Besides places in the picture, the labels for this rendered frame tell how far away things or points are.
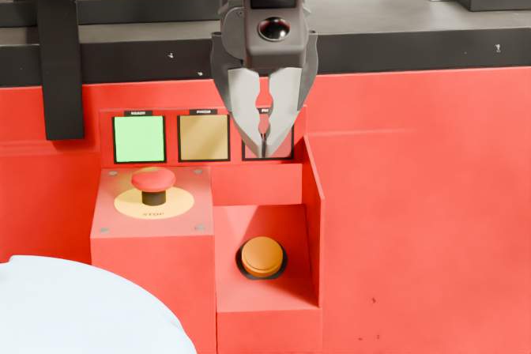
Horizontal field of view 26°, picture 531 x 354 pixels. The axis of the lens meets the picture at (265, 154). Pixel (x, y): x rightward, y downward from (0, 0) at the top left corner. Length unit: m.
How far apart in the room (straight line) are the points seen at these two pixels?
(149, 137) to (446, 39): 0.35
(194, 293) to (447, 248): 0.43
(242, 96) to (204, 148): 0.15
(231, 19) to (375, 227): 0.44
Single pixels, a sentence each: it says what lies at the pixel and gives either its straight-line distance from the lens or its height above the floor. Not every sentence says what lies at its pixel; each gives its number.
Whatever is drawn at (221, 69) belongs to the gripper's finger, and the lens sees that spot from 0.97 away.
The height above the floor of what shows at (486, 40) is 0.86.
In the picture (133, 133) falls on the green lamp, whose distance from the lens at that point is 1.11.
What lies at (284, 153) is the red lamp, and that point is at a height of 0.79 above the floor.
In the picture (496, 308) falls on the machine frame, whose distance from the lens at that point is 1.41.
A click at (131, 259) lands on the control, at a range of 0.99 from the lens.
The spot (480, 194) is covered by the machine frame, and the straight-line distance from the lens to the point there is 1.34.
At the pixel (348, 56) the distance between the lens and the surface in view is 1.24.
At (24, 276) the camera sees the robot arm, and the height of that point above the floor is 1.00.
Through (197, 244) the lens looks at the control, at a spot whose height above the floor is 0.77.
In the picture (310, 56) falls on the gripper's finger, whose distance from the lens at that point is 0.97.
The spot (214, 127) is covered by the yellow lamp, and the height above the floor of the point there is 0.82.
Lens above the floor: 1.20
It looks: 21 degrees down
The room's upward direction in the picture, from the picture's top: straight up
